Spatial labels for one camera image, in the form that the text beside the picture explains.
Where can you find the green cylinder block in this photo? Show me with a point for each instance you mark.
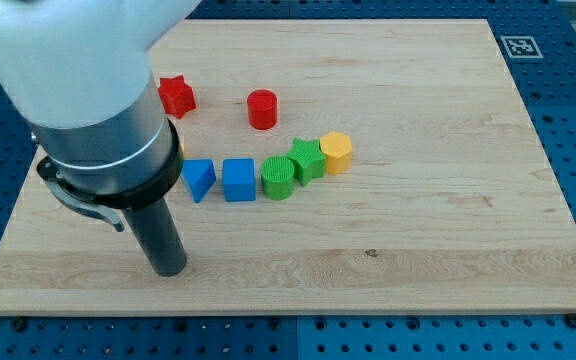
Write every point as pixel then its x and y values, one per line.
pixel 277 174

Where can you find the blue triangle block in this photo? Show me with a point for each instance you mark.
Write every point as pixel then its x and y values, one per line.
pixel 199 176

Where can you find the wooden board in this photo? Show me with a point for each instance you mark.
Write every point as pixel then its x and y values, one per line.
pixel 450 205

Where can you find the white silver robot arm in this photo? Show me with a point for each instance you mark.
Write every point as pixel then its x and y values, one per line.
pixel 79 73

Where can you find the red star block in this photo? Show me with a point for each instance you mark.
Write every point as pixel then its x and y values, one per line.
pixel 177 96

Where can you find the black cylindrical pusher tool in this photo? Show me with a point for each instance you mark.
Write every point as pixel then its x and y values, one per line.
pixel 157 235

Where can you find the yellow hexagon block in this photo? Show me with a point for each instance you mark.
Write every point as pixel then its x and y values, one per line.
pixel 338 150

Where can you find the white fiducial marker tag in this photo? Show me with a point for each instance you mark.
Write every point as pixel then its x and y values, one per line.
pixel 521 47

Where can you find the green star block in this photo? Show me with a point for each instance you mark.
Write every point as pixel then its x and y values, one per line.
pixel 308 160

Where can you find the blue cube block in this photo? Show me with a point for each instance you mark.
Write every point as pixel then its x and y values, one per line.
pixel 238 179

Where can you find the red cylinder block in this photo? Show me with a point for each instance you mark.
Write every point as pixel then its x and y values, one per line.
pixel 262 107

